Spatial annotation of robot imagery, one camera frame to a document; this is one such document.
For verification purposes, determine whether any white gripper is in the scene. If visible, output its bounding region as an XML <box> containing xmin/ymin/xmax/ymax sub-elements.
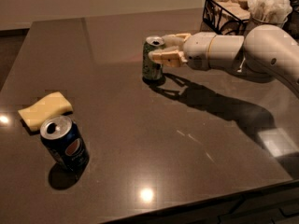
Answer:
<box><xmin>149</xmin><ymin>32</ymin><xmax>216</xmax><ymax>71</ymax></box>

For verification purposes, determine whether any green soda can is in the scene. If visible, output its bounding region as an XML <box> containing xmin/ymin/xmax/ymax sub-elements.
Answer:
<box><xmin>142</xmin><ymin>35</ymin><xmax>164</xmax><ymax>82</ymax></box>

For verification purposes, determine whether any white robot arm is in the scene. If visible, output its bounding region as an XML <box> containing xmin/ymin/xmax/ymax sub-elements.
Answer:
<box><xmin>143</xmin><ymin>24</ymin><xmax>299</xmax><ymax>97</ymax></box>

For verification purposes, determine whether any blue Pepsi can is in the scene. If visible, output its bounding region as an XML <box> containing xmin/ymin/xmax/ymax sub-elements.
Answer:
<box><xmin>40</xmin><ymin>116</ymin><xmax>89</xmax><ymax>171</ymax></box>

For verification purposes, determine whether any metal utensil cup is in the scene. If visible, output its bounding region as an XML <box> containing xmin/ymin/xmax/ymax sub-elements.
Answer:
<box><xmin>244</xmin><ymin>17</ymin><xmax>287</xmax><ymax>36</ymax></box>

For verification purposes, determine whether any yellow sponge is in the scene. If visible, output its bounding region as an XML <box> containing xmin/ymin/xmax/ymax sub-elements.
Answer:
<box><xmin>18</xmin><ymin>91</ymin><xmax>73</xmax><ymax>132</ymax></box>

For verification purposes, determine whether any black wire napkin basket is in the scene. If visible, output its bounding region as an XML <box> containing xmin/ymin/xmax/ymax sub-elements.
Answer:
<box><xmin>203</xmin><ymin>0</ymin><xmax>249</xmax><ymax>35</ymax></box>

